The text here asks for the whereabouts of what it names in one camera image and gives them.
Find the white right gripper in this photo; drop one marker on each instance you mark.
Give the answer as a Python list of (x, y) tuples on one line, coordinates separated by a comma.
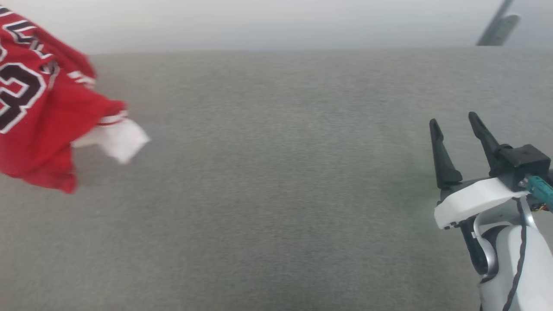
[(475, 199)]

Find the red basketball jersey white sleeves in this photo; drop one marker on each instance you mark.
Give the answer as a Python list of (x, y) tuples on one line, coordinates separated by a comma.
[(43, 125)]

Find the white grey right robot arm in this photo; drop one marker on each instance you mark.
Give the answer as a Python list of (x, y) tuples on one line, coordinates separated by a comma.
[(531, 259)]

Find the grey slanted pole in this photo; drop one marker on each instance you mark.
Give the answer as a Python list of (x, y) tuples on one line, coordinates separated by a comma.
[(497, 26)]

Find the grey fabric surface cover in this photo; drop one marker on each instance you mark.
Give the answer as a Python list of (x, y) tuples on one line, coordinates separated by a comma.
[(276, 194)]

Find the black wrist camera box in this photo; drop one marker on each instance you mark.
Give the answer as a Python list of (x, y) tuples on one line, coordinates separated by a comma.
[(523, 164)]

